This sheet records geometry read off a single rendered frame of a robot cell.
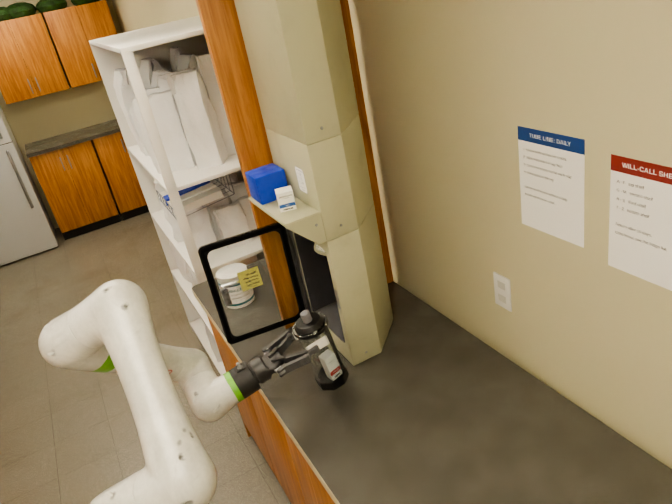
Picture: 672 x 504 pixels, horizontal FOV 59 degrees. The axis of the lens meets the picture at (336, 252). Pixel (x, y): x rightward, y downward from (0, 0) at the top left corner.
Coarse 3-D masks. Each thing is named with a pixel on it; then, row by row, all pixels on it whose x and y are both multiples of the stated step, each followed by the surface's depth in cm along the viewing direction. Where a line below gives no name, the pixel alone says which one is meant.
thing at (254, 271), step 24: (264, 240) 202; (216, 264) 199; (240, 264) 202; (264, 264) 206; (240, 288) 206; (264, 288) 209; (288, 288) 212; (240, 312) 209; (264, 312) 213; (288, 312) 216
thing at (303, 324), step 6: (306, 312) 170; (312, 312) 174; (300, 318) 173; (306, 318) 169; (312, 318) 172; (318, 318) 171; (300, 324) 171; (306, 324) 170; (312, 324) 169; (318, 324) 169; (300, 330) 169; (306, 330) 168; (312, 330) 168
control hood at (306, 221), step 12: (264, 204) 185; (276, 204) 183; (300, 204) 180; (276, 216) 175; (288, 216) 173; (300, 216) 171; (312, 216) 171; (288, 228) 169; (300, 228) 170; (312, 228) 172; (312, 240) 174; (324, 240) 176
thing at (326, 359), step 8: (320, 328) 169; (304, 336) 168; (320, 336) 170; (328, 336) 172; (304, 344) 171; (328, 344) 172; (320, 352) 172; (328, 352) 173; (336, 352) 176; (312, 360) 174; (320, 360) 173; (328, 360) 174; (336, 360) 176; (312, 368) 178; (320, 368) 175; (328, 368) 175; (336, 368) 177; (344, 368) 181; (320, 376) 177; (328, 376) 176; (336, 376) 177
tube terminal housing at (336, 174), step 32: (352, 128) 176; (288, 160) 180; (320, 160) 166; (352, 160) 176; (320, 192) 170; (352, 192) 175; (352, 224) 178; (352, 256) 182; (352, 288) 186; (384, 288) 206; (352, 320) 191; (384, 320) 206; (352, 352) 195
